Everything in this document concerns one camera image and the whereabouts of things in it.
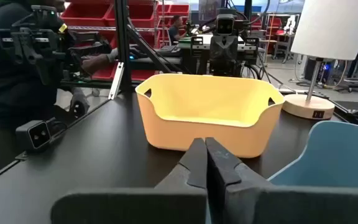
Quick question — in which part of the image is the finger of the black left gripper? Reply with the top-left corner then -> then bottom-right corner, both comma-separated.
225,35 -> 234,61
218,35 -> 226,61

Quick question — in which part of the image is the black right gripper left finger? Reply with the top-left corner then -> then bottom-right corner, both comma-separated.
50,138 -> 209,224

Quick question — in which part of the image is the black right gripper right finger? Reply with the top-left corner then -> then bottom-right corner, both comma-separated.
205,137 -> 358,224

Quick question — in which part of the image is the person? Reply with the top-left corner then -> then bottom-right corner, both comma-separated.
167,14 -> 185,45
0,0 -> 90,183

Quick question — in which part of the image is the yellow plastic bin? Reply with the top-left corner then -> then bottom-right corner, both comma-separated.
134,73 -> 285,159

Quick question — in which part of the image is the red plastic storage bin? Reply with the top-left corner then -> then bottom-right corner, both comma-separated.
60,2 -> 111,27
104,2 -> 155,29
91,61 -> 157,82

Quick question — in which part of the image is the blue plastic bin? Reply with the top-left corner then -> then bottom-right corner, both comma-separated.
267,120 -> 358,189

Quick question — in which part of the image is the white shade wooden base lamp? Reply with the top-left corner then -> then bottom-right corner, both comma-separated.
282,0 -> 358,121

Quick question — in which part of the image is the person's hand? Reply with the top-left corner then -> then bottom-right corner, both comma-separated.
81,47 -> 119,76

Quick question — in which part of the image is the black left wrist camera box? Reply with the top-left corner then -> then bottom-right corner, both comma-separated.
215,13 -> 237,36

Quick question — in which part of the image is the black frame post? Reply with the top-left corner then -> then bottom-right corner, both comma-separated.
113,0 -> 134,93

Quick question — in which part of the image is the silver metal bracket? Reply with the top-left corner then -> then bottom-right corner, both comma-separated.
108,62 -> 126,101

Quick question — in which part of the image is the black table-level camera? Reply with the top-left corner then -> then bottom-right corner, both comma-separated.
15,119 -> 53,153

